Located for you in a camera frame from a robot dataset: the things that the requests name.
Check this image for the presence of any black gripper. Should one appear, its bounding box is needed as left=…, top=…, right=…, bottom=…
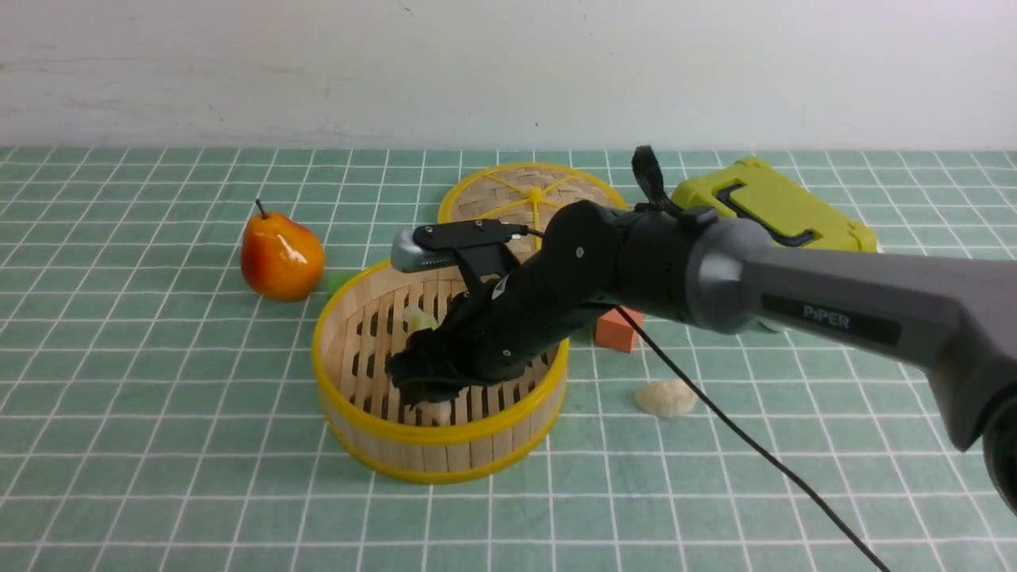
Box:
left=386, top=201, right=635, bottom=408

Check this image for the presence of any pale dumpling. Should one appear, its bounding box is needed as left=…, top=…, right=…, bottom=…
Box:
left=418, top=401, right=454, bottom=426

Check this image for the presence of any greenish dumpling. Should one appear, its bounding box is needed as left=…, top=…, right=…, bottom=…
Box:
left=402, top=307, right=439, bottom=334

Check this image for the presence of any white dumpling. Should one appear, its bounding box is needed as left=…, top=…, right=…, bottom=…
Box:
left=633, top=379, right=700, bottom=419

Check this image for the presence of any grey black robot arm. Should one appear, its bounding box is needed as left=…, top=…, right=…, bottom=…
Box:
left=386, top=201, right=1016, bottom=509

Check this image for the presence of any bamboo steamer tray yellow rim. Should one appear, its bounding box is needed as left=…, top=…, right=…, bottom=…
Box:
left=311, top=263, right=570, bottom=484

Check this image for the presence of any woven bamboo steamer lid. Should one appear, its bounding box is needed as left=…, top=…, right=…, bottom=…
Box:
left=437, top=162, right=629, bottom=232

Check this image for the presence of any small green cube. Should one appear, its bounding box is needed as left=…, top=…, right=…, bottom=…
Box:
left=326, top=270, right=360, bottom=300

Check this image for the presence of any red yellow toy pear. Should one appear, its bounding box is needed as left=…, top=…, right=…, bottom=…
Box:
left=239, top=199, right=326, bottom=303

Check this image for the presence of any orange foam cube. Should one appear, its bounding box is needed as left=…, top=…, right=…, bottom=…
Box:
left=594, top=307, right=645, bottom=354

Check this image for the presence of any green checkered tablecloth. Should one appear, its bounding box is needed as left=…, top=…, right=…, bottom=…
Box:
left=1, top=146, right=1015, bottom=571

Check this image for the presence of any green lidded white plastic box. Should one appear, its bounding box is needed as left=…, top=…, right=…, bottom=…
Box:
left=671, top=157, right=880, bottom=251

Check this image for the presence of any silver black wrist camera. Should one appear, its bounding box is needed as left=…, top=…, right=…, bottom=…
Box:
left=391, top=218, right=531, bottom=292

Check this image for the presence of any black cable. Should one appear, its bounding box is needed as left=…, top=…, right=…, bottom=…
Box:
left=616, top=145, right=895, bottom=572

